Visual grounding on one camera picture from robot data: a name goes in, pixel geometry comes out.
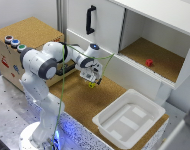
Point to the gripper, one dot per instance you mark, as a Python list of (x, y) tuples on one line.
[(91, 71)]

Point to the yellow block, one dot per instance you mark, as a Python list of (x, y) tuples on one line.
[(92, 85)]

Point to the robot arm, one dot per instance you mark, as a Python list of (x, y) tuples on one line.
[(36, 63)]

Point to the pink block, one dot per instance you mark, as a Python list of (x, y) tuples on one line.
[(149, 62)]

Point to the white sliding door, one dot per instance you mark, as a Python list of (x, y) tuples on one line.
[(103, 23)]

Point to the white plastic box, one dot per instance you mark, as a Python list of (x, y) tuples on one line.
[(129, 117)]

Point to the white cabinet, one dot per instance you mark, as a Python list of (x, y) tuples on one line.
[(151, 36)]

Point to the wooden drawer box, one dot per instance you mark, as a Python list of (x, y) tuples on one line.
[(25, 46)]

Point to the green button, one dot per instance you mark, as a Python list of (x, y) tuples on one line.
[(21, 48)]

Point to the blue button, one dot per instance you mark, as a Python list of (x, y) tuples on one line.
[(15, 42)]

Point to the red button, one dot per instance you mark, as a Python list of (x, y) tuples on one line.
[(8, 39)]

